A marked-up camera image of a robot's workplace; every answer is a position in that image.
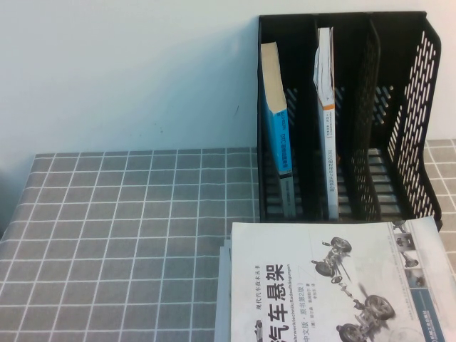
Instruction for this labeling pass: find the white orange ROS2 book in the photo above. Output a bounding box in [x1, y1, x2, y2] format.
[312, 26, 340, 220]

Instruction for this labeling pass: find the blue spine thick book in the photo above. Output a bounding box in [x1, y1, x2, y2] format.
[260, 41, 296, 217]

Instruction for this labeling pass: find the white-edged book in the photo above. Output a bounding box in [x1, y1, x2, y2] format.
[221, 238, 233, 342]

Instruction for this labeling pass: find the grey cover book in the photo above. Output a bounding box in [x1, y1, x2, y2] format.
[214, 246, 226, 342]

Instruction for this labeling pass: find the black plastic book stand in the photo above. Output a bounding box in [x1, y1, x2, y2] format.
[256, 10, 444, 229]

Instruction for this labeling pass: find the white car suspension book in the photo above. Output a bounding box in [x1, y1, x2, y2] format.
[229, 217, 448, 342]

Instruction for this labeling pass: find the grey checked tablecloth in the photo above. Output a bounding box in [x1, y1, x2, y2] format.
[0, 138, 456, 342]

